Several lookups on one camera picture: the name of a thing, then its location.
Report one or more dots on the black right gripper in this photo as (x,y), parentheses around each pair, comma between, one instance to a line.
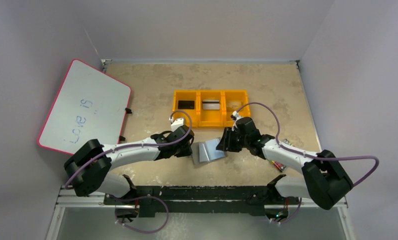
(226,141)

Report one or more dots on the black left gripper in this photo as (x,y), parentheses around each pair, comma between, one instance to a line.
(186,152)

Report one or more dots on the grey leather card holder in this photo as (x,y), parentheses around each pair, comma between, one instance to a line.
(205,152)

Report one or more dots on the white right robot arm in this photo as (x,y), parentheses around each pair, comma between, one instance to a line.
(323,179)

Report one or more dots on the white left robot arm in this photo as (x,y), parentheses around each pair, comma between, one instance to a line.
(89,169)

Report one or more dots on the beige gold card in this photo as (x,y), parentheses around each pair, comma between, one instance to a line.
(233,105)

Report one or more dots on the black card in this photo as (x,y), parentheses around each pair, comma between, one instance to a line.
(186,104)

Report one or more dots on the silver striped card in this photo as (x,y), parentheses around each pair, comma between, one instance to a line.
(211,104)

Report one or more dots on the yellow left bin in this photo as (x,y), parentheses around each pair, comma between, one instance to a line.
(188,95)

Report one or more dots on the yellow bin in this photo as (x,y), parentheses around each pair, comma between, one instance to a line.
(210,118)
(234,100)
(188,95)

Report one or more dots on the yellow middle bin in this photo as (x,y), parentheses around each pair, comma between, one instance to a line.
(210,118)

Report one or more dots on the yellow right bin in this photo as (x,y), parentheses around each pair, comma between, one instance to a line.
(234,100)

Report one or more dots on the coloured marker pack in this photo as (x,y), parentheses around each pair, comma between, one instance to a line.
(279,166)

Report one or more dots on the pink framed whiteboard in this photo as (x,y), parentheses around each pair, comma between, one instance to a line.
(89,105)

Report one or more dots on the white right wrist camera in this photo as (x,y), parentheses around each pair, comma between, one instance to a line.
(235,115)

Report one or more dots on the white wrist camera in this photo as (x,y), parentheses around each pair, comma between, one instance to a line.
(179,122)
(235,115)

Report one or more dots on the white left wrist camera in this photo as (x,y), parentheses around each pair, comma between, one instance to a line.
(179,122)

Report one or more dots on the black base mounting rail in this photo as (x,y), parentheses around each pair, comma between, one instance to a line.
(254,200)

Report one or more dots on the aluminium frame rail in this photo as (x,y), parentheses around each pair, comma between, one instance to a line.
(88,218)

